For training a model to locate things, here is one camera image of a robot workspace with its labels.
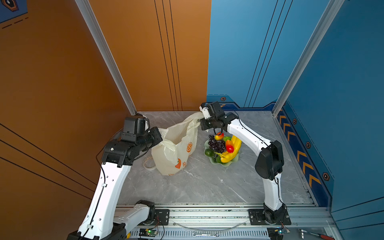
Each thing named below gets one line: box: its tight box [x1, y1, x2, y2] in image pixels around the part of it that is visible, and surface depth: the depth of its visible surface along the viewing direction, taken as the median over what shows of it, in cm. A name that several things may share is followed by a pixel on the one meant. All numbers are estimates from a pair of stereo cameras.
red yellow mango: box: [214, 132, 225, 141], surface depth 94 cm
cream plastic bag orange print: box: [151, 112, 204, 176], surface depth 73 cm
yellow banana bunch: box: [214, 135, 242, 163], surface depth 86 cm
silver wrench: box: [192, 232, 220, 238], surface depth 71 cm
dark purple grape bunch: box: [208, 134, 227, 154], surface depth 91 cm
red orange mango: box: [226, 139, 235, 154], surface depth 86 cm
